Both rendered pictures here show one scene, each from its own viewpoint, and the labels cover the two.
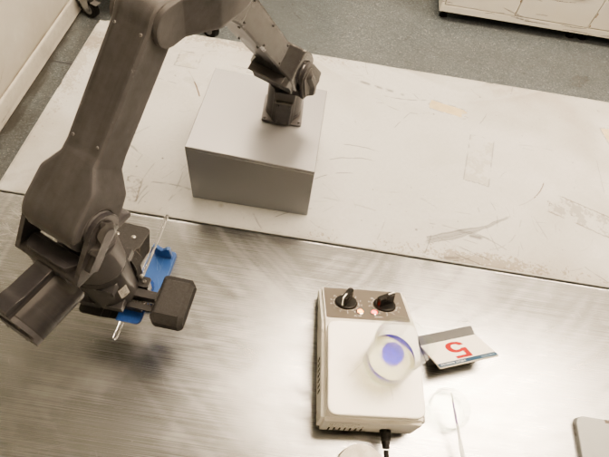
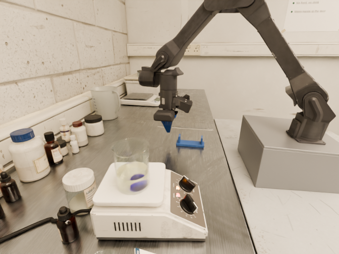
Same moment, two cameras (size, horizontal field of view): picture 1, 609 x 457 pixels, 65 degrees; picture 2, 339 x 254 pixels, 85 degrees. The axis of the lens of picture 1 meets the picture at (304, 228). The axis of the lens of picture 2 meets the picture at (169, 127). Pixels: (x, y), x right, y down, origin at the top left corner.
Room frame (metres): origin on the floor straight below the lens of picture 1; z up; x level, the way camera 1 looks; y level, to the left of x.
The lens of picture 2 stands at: (0.31, -0.40, 1.22)
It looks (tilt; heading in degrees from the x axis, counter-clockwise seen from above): 22 degrees down; 97
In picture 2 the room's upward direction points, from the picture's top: straight up
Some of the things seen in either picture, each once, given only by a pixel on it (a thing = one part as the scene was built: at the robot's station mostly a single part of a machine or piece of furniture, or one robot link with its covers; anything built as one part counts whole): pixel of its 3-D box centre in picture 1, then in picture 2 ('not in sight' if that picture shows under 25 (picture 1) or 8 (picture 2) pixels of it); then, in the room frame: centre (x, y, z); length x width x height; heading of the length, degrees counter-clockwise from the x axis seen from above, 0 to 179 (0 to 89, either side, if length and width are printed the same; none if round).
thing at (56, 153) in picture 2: not in sight; (52, 147); (-0.10, 0.04, 0.95); 0.04 x 0.04 x 0.10
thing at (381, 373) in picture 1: (395, 354); (131, 167); (0.21, -0.13, 1.03); 0.07 x 0.06 x 0.08; 91
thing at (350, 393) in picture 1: (373, 367); (133, 181); (0.20, -0.12, 0.98); 0.12 x 0.12 x 0.01; 7
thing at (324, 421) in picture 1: (366, 358); (148, 198); (0.23, -0.11, 0.94); 0.22 x 0.13 x 0.08; 7
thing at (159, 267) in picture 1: (154, 275); (190, 140); (0.31, 0.21, 0.92); 0.10 x 0.03 x 0.04; 178
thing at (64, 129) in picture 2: not in sight; (65, 130); (-0.16, 0.18, 0.94); 0.03 x 0.03 x 0.09
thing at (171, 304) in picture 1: (108, 278); (168, 101); (0.23, 0.21, 1.06); 0.19 x 0.06 x 0.08; 88
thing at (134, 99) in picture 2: not in sight; (143, 99); (-0.02, 0.79, 0.92); 0.26 x 0.19 x 0.05; 175
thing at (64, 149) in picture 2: not in sight; (60, 147); (-0.12, 0.09, 0.92); 0.04 x 0.04 x 0.04
